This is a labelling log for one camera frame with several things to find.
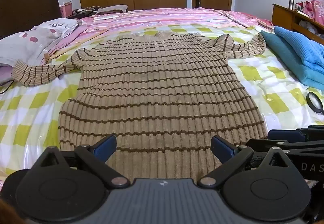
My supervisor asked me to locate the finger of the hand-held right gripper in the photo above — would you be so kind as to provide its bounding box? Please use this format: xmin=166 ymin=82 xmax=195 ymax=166
xmin=247 ymin=138 xmax=324 ymax=153
xmin=268 ymin=125 xmax=324 ymax=140

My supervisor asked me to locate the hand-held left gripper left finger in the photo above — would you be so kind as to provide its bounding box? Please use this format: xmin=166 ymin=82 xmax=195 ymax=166
xmin=32 ymin=134 xmax=130 ymax=187

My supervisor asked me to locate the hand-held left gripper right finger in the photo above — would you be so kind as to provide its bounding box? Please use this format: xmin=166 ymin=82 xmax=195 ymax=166
xmin=199 ymin=135 xmax=294 ymax=187

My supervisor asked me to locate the tan brown-striped ribbed sweater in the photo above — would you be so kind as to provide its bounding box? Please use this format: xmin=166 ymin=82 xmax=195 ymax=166
xmin=11 ymin=32 xmax=269 ymax=179

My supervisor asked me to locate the black round magnifying glass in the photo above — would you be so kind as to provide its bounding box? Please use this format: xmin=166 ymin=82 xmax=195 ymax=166
xmin=306 ymin=92 xmax=324 ymax=115

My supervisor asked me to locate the teal folded cloth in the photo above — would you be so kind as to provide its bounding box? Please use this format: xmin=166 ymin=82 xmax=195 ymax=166
xmin=260 ymin=30 xmax=324 ymax=88

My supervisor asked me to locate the blue ribbed folded cloth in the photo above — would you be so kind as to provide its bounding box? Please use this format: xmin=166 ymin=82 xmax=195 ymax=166
xmin=274 ymin=26 xmax=324 ymax=74

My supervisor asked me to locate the wooden back scratcher stick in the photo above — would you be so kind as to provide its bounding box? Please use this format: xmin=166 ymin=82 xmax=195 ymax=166
xmin=44 ymin=29 xmax=109 ymax=61

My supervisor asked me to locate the pink floral quilt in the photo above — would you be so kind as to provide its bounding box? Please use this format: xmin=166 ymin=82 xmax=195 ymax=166
xmin=223 ymin=10 xmax=274 ymax=29

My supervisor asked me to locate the lilac pillow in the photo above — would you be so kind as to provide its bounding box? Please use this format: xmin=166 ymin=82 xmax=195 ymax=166
xmin=0 ymin=62 xmax=18 ymax=85

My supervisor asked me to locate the white remote control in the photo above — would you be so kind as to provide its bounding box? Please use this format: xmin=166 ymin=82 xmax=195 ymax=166
xmin=93 ymin=14 xmax=119 ymax=21

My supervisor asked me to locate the grey pillow with pink spots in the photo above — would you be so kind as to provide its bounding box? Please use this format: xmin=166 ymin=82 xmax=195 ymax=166
xmin=0 ymin=18 xmax=81 ymax=66

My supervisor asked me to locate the bright pink flowered fabric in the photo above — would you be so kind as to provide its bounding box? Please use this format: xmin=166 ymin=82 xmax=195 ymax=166
xmin=295 ymin=0 xmax=324 ymax=25

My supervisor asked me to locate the grey folded cloth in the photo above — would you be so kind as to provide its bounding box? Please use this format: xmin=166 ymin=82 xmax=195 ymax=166
xmin=97 ymin=5 xmax=129 ymax=14

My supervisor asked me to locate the pink plastic basket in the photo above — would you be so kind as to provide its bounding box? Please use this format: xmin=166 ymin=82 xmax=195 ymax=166
xmin=60 ymin=2 xmax=73 ymax=19

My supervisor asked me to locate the black cable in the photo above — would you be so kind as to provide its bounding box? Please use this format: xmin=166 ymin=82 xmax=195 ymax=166
xmin=0 ymin=79 xmax=16 ymax=95

